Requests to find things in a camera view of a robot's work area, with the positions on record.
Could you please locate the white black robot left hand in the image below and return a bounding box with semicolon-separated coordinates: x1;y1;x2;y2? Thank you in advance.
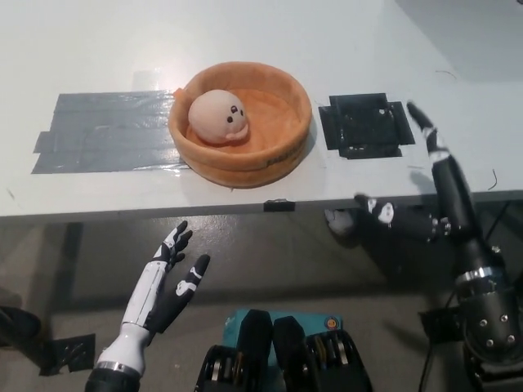
96;220;212;376

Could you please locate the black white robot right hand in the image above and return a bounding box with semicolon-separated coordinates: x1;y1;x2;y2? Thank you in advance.
353;100;494;285

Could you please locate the cream plush dumpling toy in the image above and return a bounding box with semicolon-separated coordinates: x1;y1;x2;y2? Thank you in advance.
187;89;250;146

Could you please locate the black teal robot torso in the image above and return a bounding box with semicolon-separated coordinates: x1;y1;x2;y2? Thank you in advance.
198;308;378;392

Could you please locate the dark table leg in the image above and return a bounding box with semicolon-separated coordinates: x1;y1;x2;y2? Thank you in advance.
47;221;85;340

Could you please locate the black tape square patch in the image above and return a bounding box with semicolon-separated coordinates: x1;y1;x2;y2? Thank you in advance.
317;92;416;160

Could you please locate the white shoe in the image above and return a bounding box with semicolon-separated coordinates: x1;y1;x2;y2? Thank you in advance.
324;207;355;236

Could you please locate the dark bulky object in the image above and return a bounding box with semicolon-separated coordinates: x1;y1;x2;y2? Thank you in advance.
0;304;42;361

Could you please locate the orange plush round basket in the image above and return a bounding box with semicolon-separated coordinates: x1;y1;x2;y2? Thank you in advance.
168;60;314;189

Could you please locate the grey duct tape patch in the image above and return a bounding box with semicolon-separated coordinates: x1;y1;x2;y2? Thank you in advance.
31;88;192;176

